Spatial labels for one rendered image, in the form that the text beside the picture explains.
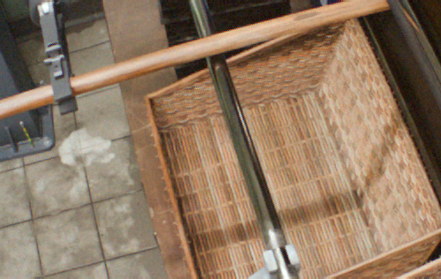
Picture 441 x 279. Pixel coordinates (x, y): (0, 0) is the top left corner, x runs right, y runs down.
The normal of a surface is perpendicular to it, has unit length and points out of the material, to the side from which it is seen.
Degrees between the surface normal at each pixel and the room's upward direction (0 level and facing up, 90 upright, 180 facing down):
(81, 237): 0
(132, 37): 0
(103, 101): 0
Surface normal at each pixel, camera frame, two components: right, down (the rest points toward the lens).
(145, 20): -0.06, -0.52
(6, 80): 0.22, 0.83
